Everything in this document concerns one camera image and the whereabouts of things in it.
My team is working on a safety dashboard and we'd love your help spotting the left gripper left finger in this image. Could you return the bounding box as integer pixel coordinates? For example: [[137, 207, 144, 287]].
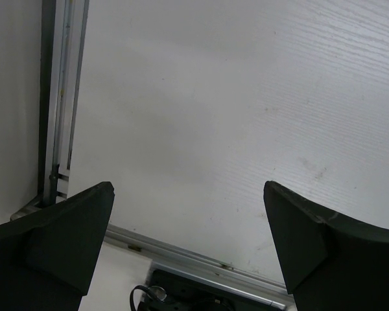
[[0, 181, 114, 310]]

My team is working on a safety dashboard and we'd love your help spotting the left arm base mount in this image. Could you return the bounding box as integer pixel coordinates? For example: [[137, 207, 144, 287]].
[[129, 270, 280, 311]]

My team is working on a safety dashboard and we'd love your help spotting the left aluminium rail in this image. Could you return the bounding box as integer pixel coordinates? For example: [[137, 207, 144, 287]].
[[10, 1, 89, 220]]

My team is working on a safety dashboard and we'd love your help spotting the aluminium rail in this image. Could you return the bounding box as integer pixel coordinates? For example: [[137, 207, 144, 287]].
[[105, 224, 295, 310], [10, 1, 89, 220]]

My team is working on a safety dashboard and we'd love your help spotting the front aluminium rail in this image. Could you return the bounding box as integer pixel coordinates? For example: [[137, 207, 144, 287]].
[[105, 224, 295, 310]]

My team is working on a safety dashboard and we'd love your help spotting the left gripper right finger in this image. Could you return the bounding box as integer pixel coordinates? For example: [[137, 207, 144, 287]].
[[263, 181, 389, 310]]

